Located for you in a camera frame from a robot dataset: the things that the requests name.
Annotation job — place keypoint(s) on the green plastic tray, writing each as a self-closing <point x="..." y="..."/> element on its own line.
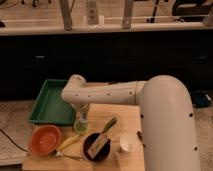
<point x="49" y="108"/>

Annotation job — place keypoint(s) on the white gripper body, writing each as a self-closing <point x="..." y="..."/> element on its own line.
<point x="82" y="108"/>

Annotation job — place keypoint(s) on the red bowl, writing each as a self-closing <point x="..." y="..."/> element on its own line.
<point x="44" y="140"/>

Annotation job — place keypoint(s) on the green cup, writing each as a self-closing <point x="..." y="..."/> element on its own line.
<point x="80" y="126"/>

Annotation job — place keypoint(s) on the metal fork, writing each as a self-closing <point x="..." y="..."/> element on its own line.
<point x="60" y="154"/>

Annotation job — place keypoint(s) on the blue black foot pedal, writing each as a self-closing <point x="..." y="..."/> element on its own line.
<point x="201" y="99"/>

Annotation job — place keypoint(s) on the yellow banana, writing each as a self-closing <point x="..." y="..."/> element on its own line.
<point x="68" y="142"/>

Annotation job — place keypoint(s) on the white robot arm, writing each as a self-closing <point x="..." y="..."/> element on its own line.
<point x="168" y="124"/>

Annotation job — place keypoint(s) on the black plate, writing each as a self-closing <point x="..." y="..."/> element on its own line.
<point x="104" y="152"/>

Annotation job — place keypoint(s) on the white paper cup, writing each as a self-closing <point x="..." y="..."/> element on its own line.
<point x="127" y="143"/>

